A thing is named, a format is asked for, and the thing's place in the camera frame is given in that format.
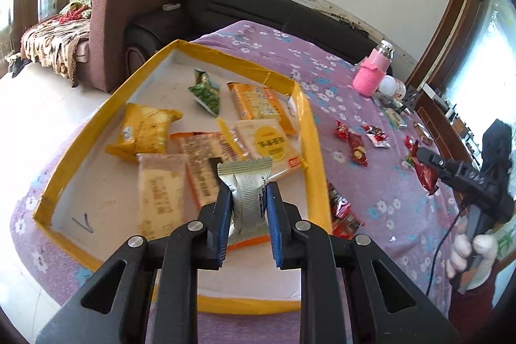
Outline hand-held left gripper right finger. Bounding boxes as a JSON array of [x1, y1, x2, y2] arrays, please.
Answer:
[[264, 181, 461, 344]]

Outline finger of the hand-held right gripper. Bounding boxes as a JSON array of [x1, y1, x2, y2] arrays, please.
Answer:
[[416, 147, 465, 174], [432, 168, 465, 190]]

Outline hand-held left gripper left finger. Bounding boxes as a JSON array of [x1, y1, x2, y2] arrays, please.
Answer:
[[35, 181, 234, 344]]

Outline large red snack packet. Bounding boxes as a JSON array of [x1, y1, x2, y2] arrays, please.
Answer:
[[410, 156, 439, 196]]

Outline silver snack packet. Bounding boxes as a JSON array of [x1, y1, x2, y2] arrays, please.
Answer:
[[217, 157, 275, 253]]

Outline clear cracker packet orange edges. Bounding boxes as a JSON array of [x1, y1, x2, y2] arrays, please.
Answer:
[[170, 130, 247, 208]]

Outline beige cracker packet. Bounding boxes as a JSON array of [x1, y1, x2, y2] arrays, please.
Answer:
[[136, 153, 191, 242]]

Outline cracker packet round yellow label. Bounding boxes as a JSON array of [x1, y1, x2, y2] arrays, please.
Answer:
[[215, 117, 304, 180]]

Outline cardboard box with yellow tape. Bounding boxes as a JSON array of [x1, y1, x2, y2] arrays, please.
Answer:
[[31, 39, 334, 317]]

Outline person's right forearm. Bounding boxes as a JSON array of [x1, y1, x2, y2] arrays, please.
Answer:
[[449, 270, 501, 344]]

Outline person's right hand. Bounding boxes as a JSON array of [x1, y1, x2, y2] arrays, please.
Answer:
[[445, 230, 499, 291]]

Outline brown snack packet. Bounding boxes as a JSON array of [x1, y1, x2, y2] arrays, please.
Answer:
[[414, 122, 435, 146]]

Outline wooden cabinet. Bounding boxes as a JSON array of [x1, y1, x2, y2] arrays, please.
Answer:
[[414, 83, 485, 168]]

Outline green cracker packet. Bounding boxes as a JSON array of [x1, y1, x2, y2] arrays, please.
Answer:
[[382, 107, 409, 130]]

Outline red and white candy packet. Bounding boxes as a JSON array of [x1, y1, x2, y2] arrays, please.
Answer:
[[361, 123, 390, 149]]

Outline black phone stand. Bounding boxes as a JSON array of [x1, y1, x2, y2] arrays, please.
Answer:
[[402, 84, 421, 108]]

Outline flat red sachet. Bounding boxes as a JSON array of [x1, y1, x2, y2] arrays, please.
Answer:
[[334, 206, 364, 241]]

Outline dark green bag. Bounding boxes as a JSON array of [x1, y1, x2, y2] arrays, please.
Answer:
[[372, 93, 401, 110]]

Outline white round lamp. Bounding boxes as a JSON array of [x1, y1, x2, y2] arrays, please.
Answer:
[[378, 75, 399, 97]]

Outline pink bottle with knitted sleeve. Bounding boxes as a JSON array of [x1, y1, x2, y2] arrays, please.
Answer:
[[352, 40, 396, 99]]

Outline black sofa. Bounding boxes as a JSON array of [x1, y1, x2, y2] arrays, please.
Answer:
[[124, 0, 380, 87]]

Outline brown armchair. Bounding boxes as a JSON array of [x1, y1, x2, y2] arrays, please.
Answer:
[[74, 0, 195, 93]]

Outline patterned blanket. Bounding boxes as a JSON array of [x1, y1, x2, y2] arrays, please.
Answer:
[[19, 17, 92, 81]]

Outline green and red clothes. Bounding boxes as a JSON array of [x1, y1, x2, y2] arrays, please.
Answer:
[[57, 0, 92, 23]]

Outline black cable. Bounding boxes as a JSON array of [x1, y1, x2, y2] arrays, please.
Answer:
[[426, 202, 465, 297]]

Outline wooden door frame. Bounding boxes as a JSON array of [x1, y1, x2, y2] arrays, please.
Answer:
[[404, 0, 503, 95]]

